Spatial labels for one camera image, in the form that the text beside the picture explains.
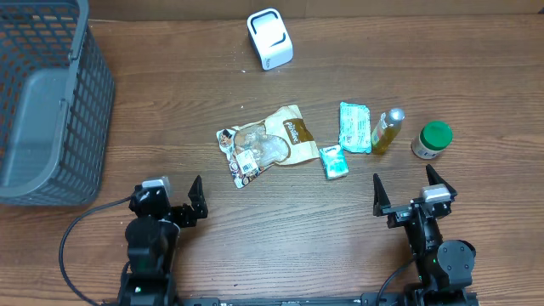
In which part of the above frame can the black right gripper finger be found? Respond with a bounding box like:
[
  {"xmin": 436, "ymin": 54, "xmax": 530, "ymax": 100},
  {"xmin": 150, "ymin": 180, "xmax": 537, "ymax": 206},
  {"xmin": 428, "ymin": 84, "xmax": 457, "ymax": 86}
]
[
  {"xmin": 426, "ymin": 164, "xmax": 457, "ymax": 198},
  {"xmin": 372, "ymin": 173, "xmax": 391, "ymax": 217}
]

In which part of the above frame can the green lid labelled jar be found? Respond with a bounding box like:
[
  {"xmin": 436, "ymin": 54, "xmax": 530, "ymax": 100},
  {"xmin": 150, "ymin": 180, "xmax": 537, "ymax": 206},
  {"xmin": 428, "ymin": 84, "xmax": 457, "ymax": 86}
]
[{"xmin": 411, "ymin": 121, "xmax": 454, "ymax": 160}]

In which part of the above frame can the teal tissue pack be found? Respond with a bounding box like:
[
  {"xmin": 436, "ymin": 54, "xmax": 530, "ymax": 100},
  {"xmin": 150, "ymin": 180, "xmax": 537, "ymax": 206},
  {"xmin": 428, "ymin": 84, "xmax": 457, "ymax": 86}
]
[{"xmin": 319, "ymin": 144, "xmax": 349, "ymax": 180}]

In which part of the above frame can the yellow liquid bottle silver cap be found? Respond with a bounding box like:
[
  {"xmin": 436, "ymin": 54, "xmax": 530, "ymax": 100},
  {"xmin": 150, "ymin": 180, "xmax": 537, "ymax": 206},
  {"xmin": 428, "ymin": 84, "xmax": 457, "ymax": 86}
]
[{"xmin": 371, "ymin": 108, "xmax": 405, "ymax": 154}]

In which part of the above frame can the teal wet wipes pack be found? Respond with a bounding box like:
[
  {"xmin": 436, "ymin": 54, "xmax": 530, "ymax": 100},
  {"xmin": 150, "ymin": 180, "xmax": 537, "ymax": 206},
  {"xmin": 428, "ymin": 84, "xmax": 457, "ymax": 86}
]
[{"xmin": 339, "ymin": 102, "xmax": 371, "ymax": 154}]

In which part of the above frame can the brown snack bag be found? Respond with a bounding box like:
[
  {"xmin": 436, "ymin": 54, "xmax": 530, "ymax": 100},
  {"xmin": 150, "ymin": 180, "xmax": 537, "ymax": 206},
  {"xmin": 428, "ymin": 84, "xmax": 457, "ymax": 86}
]
[{"xmin": 216, "ymin": 105, "xmax": 319, "ymax": 189}]

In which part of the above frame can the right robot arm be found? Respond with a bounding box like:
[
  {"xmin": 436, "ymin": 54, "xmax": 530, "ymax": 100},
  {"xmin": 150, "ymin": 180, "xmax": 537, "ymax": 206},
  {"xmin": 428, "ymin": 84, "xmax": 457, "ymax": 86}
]
[{"xmin": 373, "ymin": 165, "xmax": 479, "ymax": 306}]

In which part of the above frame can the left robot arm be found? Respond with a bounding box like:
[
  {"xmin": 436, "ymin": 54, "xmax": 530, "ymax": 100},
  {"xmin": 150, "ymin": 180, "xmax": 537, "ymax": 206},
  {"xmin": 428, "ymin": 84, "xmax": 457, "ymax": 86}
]
[{"xmin": 117, "ymin": 176, "xmax": 208, "ymax": 306}]

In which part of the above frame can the white barcode scanner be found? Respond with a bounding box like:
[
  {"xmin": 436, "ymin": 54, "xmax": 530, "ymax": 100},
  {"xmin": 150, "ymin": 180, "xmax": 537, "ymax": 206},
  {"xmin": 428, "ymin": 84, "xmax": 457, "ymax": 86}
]
[{"xmin": 246, "ymin": 8, "xmax": 294, "ymax": 71}]

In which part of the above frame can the dark grey plastic basket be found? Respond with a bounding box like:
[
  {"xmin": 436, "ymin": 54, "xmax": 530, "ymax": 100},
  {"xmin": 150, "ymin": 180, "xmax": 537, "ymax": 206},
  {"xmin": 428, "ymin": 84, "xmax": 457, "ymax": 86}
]
[{"xmin": 1, "ymin": 0, "xmax": 116, "ymax": 206}]

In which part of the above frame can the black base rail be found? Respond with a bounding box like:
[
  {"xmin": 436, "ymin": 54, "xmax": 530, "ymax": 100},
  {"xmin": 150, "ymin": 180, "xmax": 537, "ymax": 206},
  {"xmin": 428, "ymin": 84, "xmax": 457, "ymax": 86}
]
[{"xmin": 101, "ymin": 292, "xmax": 480, "ymax": 306}]

